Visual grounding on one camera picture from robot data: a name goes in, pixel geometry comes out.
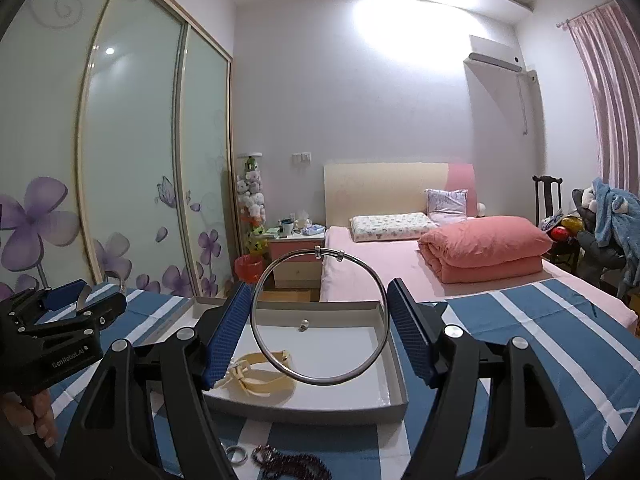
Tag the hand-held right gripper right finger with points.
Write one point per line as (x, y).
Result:
(407, 320)

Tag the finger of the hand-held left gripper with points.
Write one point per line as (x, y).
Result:
(107, 310)
(62, 294)

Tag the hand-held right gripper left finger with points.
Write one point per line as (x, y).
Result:
(230, 330)

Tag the silver cuff bangle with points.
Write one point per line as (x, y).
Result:
(84, 296)

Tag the thin silver bangle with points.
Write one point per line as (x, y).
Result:
(318, 251)

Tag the grey cardboard tray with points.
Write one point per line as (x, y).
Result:
(325, 401)

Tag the person's left hand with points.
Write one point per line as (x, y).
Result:
(42, 410)

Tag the bed with beige pink headboard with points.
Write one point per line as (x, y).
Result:
(380, 265)

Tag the red bin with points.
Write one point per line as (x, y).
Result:
(249, 269)

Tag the pink nightstand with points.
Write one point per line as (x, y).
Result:
(295, 265)

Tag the white patterned pillow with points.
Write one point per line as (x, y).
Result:
(390, 226)

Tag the folded pink quilt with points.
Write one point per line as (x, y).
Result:
(485, 247)

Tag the blue white striped tablecloth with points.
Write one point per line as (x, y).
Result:
(525, 320)

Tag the purple floral pillow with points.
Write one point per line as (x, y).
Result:
(447, 205)

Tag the blue cloth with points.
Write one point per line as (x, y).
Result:
(313, 230)

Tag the plush toy column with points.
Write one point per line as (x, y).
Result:
(252, 200)

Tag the flower print sliding wardrobe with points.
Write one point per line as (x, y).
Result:
(135, 135)

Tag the red and yellow balls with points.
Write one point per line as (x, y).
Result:
(562, 230)

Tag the dark wooden chair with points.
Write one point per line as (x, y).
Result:
(546, 200)

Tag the dark stroller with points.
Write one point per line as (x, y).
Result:
(597, 265)

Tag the blue plush garment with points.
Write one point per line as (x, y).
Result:
(610, 215)

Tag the white air conditioner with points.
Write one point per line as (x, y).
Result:
(492, 57)

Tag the pink curtain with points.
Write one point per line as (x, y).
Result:
(615, 100)

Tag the curtain rod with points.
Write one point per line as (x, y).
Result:
(575, 21)

